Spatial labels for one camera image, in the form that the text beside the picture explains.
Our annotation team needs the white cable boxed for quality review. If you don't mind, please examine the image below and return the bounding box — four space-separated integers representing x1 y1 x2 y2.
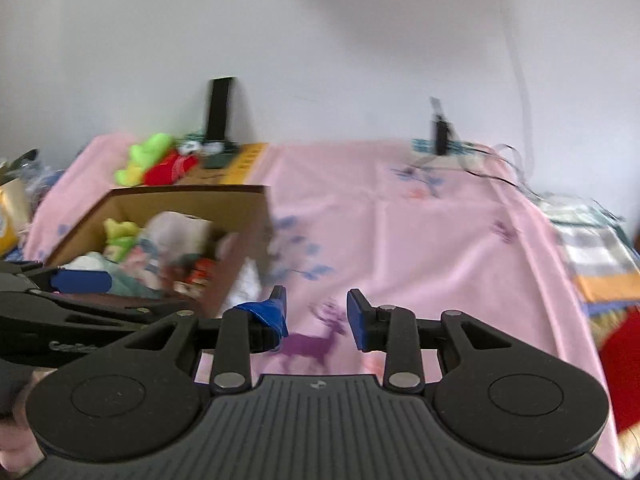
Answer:
504 35 537 192

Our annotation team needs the yellow tissue pack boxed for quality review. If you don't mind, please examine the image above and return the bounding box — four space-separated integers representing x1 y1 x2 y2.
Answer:
0 180 32 257

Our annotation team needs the pink printed bedsheet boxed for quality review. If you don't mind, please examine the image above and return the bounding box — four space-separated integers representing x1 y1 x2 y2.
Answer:
22 132 626 476

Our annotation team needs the lime green plush toy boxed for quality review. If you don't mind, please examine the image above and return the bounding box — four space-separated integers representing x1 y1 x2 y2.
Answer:
115 132 174 187

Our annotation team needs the brown cardboard box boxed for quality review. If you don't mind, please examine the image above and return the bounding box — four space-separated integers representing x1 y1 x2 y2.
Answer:
45 185 274 319

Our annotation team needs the person's left hand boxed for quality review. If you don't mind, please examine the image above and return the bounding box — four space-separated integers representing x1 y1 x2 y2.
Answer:
0 367 57 478

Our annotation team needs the black phone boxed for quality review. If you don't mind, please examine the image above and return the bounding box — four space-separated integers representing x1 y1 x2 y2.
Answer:
205 76 237 142

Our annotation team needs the cream white cloth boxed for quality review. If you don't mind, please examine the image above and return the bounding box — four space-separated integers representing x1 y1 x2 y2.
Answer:
145 211 213 261

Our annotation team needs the clear plastic bag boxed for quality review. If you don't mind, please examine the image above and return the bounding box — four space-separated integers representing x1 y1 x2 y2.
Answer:
0 149 67 197

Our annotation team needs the red cushion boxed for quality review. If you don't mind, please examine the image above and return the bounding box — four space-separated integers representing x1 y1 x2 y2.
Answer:
599 310 640 433

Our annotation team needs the white power strip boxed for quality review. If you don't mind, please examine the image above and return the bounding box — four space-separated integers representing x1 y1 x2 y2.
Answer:
410 137 483 157

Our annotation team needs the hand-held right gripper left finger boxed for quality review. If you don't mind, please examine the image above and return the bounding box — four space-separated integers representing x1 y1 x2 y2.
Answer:
120 285 290 395

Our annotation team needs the black charger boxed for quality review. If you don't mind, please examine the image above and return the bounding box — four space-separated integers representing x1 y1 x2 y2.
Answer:
431 97 451 157

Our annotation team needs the multicoloured folded quilt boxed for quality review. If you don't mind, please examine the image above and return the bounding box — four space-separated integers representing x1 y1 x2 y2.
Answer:
584 300 640 322

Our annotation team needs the red plush toy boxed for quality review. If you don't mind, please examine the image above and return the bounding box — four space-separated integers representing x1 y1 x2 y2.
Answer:
144 152 199 187

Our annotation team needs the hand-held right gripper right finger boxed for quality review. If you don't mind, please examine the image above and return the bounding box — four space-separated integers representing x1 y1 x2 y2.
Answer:
346 288 513 394

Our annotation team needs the red patterned cloth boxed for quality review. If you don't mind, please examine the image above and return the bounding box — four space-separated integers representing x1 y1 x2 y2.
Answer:
172 257 217 297

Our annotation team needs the green plush toy with antenna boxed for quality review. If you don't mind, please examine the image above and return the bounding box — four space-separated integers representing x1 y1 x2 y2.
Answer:
102 217 143 261

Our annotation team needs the striped folded blanket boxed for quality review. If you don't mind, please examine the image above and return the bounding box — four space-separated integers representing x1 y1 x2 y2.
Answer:
542 195 640 306

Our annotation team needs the dark green phone stand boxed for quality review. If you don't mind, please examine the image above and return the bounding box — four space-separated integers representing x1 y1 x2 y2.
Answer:
200 137 237 169

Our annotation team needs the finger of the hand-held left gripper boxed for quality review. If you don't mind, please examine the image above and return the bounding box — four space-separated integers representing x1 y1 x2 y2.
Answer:
0 260 112 295
0 289 201 330

